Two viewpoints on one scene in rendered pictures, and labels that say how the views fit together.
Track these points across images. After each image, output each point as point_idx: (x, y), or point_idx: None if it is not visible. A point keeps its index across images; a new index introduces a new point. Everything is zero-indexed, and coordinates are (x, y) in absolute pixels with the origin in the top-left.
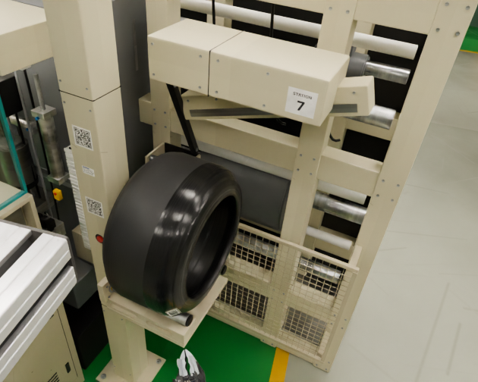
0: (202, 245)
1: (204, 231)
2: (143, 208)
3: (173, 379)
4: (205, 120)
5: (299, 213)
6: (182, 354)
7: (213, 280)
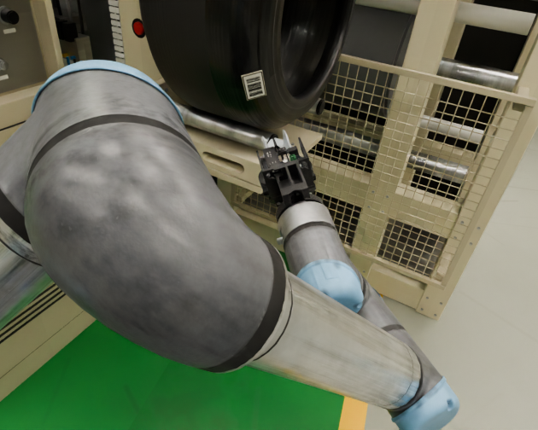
0: (290, 72)
1: (293, 53)
2: None
3: (257, 151)
4: None
5: (430, 44)
6: (269, 143)
7: (311, 94)
